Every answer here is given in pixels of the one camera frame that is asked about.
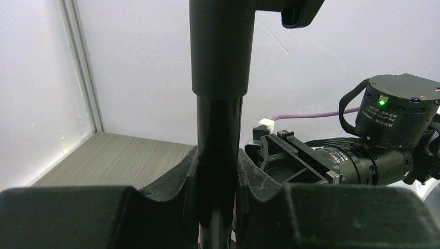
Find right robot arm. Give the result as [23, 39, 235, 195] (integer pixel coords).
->
[245, 74, 439, 185]

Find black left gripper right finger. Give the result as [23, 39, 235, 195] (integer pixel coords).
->
[236, 149, 439, 248]

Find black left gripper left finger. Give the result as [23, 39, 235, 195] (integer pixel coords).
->
[1, 148, 199, 248]

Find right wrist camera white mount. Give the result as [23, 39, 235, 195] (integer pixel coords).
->
[252, 118, 275, 141]

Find black music stand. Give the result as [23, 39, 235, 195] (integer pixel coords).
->
[189, 1, 323, 248]

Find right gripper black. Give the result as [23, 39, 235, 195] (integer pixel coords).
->
[244, 130, 343, 185]

